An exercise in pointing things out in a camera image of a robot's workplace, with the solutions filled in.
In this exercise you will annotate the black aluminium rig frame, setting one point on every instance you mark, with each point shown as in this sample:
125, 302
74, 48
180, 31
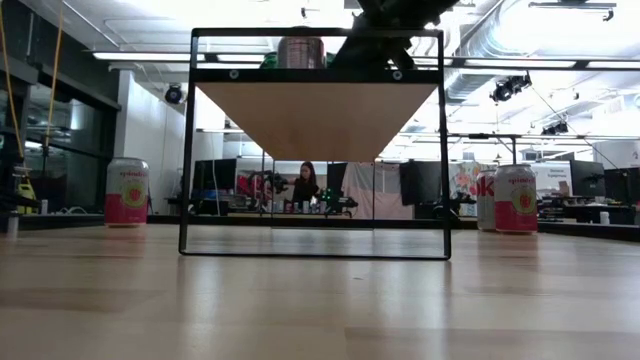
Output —
400, 222

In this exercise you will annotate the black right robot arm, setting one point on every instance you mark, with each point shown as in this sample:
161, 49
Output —
400, 12

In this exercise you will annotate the black background robot arm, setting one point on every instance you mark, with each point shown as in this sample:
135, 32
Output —
267, 182
340, 202

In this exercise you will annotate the black monitor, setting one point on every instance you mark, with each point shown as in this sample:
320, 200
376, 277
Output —
422, 182
337, 177
586, 177
215, 175
622, 186

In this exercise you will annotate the person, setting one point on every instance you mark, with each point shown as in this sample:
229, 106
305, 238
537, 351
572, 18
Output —
305, 187

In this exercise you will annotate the ceiling light strip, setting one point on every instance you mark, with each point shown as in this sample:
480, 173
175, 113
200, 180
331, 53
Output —
517, 63
145, 56
240, 58

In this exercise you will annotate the pink white cloth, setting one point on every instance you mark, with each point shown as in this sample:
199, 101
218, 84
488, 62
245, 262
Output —
380, 192

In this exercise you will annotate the red-white soda can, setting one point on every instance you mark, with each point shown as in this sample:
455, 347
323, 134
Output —
301, 52

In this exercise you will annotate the black ceiling camera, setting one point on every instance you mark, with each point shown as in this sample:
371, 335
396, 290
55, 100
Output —
510, 87
174, 94

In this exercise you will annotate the silver Diet Coke can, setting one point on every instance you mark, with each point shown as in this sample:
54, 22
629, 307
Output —
485, 200

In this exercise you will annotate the silver ceiling duct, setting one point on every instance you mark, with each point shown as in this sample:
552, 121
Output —
480, 50

